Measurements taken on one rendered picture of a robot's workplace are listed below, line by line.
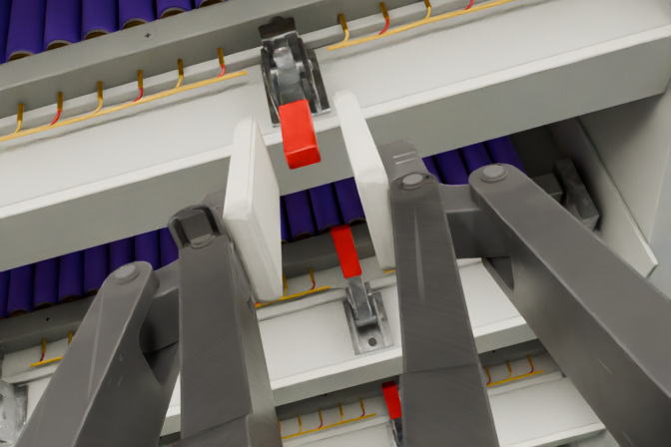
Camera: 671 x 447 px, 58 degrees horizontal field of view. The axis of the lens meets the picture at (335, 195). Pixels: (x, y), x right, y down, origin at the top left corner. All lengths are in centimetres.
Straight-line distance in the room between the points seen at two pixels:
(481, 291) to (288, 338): 14
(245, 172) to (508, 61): 16
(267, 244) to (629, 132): 28
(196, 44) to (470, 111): 14
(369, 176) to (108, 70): 19
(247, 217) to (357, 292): 26
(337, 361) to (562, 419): 26
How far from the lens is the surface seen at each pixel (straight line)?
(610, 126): 42
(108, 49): 32
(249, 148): 19
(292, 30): 28
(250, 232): 16
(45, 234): 33
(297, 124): 23
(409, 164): 17
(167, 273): 16
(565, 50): 30
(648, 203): 40
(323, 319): 44
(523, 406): 62
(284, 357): 44
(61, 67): 32
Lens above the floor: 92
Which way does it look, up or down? 43 degrees down
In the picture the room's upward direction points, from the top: 17 degrees counter-clockwise
